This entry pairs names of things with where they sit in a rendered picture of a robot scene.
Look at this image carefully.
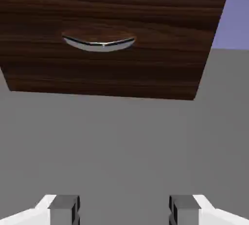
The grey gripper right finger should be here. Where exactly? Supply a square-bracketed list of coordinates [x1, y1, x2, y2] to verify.
[168, 194, 249, 225]

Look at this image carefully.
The curved silver drawer handle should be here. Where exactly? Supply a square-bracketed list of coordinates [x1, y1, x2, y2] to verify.
[61, 35, 136, 53]

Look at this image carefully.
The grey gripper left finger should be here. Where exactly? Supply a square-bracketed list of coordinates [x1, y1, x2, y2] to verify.
[0, 194, 81, 225]

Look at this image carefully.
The dark wood drawer front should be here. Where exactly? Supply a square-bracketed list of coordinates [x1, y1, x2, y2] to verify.
[0, 0, 235, 101]

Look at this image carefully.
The dark wood cabinet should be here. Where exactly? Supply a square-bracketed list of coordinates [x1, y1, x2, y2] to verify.
[0, 0, 235, 101]

